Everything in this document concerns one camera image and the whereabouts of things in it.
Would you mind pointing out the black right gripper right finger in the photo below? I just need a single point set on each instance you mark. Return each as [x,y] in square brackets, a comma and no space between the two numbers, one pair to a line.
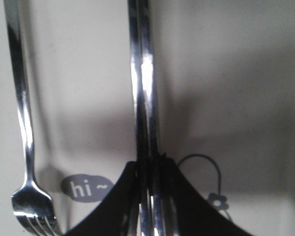
[193,216]

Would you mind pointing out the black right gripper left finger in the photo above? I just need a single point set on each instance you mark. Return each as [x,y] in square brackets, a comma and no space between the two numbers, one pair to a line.
[117,215]

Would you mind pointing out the silver metal chopstick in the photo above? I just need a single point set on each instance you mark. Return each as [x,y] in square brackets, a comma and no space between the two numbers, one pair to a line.
[163,221]
[140,119]

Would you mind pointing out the silver metal fork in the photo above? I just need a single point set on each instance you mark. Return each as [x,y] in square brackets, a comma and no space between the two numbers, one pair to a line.
[32,206]

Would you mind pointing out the cream rabbit print tray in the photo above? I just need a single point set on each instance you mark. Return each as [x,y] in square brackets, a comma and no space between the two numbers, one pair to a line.
[225,73]

